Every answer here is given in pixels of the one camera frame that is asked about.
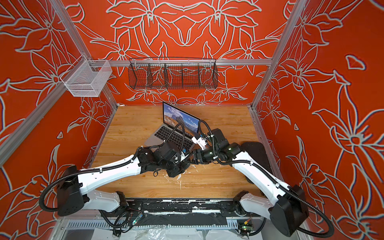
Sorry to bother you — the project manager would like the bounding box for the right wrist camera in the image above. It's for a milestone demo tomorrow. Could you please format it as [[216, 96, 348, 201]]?
[[207, 129, 230, 149]]

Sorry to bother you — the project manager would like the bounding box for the white wire basket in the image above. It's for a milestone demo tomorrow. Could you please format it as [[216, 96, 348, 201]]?
[[60, 55, 113, 97]]

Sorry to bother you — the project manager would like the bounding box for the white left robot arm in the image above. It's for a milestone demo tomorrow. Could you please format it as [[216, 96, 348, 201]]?
[[39, 143, 191, 217]]

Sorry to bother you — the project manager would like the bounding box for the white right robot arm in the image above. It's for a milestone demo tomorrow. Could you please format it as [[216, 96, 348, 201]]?
[[184, 143, 335, 238]]

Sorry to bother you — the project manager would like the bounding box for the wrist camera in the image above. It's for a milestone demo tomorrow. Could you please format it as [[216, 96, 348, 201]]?
[[207, 129, 230, 149], [158, 142, 179, 161]]

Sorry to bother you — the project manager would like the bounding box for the silver open laptop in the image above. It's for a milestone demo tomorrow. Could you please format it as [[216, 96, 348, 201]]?
[[145, 102, 200, 153]]

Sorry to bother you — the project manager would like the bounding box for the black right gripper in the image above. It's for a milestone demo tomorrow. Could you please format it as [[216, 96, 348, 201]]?
[[190, 146, 223, 164]]

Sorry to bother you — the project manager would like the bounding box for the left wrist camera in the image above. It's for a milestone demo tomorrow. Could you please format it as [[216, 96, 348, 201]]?
[[158, 142, 179, 161]]

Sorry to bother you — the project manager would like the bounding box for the black wire basket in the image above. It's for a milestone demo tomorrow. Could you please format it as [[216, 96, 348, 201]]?
[[128, 58, 219, 90]]

